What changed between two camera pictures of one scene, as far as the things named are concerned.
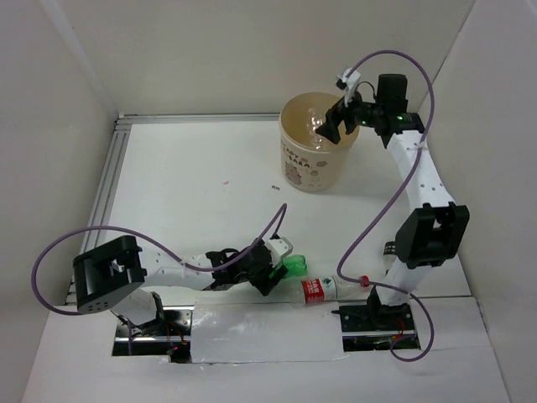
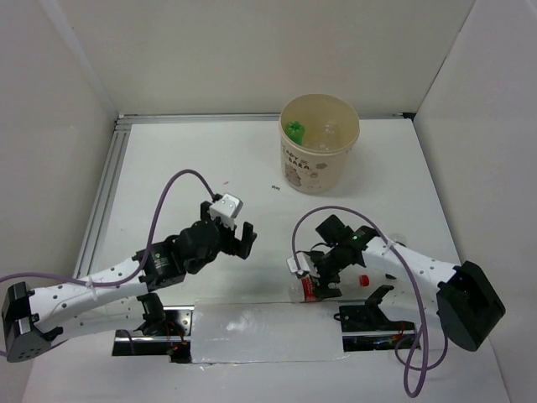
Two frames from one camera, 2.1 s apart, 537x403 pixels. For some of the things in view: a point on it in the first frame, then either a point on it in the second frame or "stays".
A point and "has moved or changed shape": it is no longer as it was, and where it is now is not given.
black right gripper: x=330 y=129 -> x=324 y=291
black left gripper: x=265 y=283 -> x=235 y=246
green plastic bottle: x=296 y=266 has moved or changed shape
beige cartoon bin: x=311 y=161 stays
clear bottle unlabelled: x=315 y=118 has moved or changed shape
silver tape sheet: x=255 y=331 stays
